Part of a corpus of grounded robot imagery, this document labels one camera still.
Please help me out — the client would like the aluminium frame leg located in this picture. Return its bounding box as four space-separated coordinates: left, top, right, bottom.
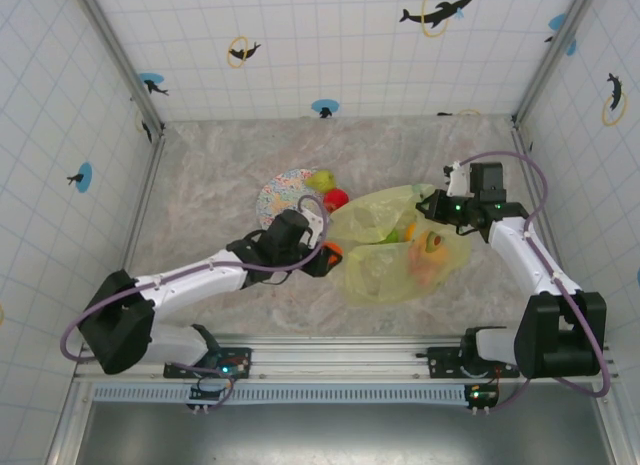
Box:
592 382 632 465
47 379 96 465

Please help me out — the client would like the aluminium side rail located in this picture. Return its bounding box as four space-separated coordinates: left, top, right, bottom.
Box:
510 124 587 342
103 129 167 342

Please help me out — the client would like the round red apple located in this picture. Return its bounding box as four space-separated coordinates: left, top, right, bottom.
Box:
322 187 350 214

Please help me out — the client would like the grey metal panel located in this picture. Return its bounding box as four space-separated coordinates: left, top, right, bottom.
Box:
74 402 616 465

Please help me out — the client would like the large dolphin decal yellow ring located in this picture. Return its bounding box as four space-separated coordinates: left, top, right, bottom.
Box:
398 0 475 39

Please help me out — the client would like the green pear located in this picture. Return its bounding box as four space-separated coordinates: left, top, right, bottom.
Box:
304 169 337 194

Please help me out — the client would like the aluminium front rail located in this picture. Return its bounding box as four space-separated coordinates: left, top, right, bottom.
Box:
74 334 619 384

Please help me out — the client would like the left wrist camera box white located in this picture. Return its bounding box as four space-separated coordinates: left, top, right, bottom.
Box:
298 208 330 236

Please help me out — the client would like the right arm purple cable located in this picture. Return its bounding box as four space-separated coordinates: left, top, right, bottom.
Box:
457 150 612 414

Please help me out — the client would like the yellow-green avocado print plastic bag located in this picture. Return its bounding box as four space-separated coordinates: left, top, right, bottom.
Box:
329 183 471 304

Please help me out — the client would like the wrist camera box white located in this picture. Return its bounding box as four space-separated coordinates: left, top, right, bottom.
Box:
443 160 474 197
298 208 330 236

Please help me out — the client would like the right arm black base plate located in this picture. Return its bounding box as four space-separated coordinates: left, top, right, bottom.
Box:
427 345 521 380

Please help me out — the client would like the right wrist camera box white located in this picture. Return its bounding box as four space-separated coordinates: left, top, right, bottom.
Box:
443 160 474 197

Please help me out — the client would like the aluminium frame post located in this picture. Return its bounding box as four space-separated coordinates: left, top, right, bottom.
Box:
513 0 600 125
73 0 165 132

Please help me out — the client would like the orange tangerine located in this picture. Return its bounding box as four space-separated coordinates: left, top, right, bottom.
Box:
322 240 345 267

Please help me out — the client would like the white slotted cable duct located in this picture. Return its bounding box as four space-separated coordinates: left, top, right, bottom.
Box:
92 383 501 404

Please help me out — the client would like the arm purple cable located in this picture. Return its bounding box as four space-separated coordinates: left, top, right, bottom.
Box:
59 194 331 411
457 150 612 414

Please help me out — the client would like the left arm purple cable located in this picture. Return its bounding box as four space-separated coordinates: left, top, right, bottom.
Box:
59 194 331 411

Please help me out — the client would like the colourful patterned plate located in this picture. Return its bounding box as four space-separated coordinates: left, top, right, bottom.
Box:
254 167 326 231

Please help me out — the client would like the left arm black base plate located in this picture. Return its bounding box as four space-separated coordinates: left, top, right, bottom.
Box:
163 345 253 381

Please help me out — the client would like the small black connector box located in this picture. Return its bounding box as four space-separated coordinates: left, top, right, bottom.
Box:
187 384 236 412
463 383 500 414

